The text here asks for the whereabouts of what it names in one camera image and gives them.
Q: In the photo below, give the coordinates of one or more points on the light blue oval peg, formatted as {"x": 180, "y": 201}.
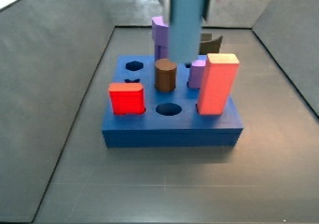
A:
{"x": 184, "y": 30}

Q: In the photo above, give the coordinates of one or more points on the blue peg board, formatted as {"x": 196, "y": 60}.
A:
{"x": 169, "y": 123}

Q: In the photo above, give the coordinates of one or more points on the tall purple peg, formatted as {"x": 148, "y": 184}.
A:
{"x": 160, "y": 37}

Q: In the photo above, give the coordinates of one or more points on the dark grey curved block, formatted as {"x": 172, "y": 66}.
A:
{"x": 209, "y": 45}

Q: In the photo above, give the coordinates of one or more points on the tall salmon rectangular peg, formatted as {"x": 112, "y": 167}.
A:
{"x": 216, "y": 83}

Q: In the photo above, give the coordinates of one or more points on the brown cylinder peg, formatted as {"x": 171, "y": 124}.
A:
{"x": 165, "y": 71}

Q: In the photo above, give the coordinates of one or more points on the small purple peg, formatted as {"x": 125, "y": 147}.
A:
{"x": 196, "y": 74}

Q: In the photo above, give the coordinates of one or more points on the red block peg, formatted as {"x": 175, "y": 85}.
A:
{"x": 127, "y": 98}

